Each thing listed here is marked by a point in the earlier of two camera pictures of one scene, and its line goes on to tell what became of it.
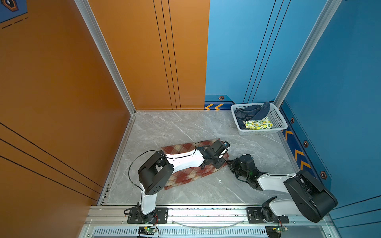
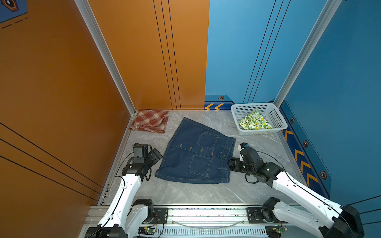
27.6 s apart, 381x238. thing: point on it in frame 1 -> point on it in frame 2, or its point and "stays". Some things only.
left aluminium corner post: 90,20 stays
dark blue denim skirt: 251,113 -> 196,153
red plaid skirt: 191,175 -> 151,121
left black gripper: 222,160 -> 156,156
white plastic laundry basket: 275,116 stays
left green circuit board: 148,230 stays
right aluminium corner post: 328,13 stays
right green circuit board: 274,231 stays
